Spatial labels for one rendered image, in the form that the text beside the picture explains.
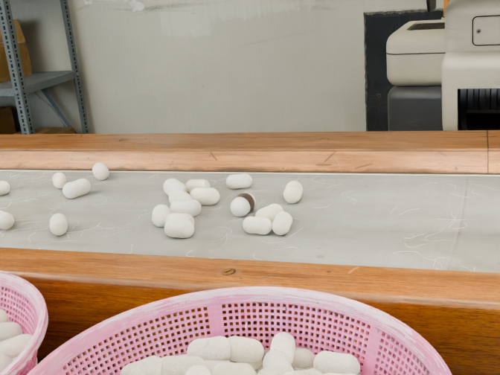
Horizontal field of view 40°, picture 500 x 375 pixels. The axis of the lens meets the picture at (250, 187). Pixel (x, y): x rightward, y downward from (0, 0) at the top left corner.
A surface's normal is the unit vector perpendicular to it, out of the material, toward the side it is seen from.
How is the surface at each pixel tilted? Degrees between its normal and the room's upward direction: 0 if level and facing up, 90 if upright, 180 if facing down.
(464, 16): 98
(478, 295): 0
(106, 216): 0
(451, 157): 45
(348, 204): 0
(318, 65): 90
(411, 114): 90
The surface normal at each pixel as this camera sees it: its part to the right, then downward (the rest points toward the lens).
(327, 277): -0.09, -0.94
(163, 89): -0.36, 0.34
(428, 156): -0.27, -0.43
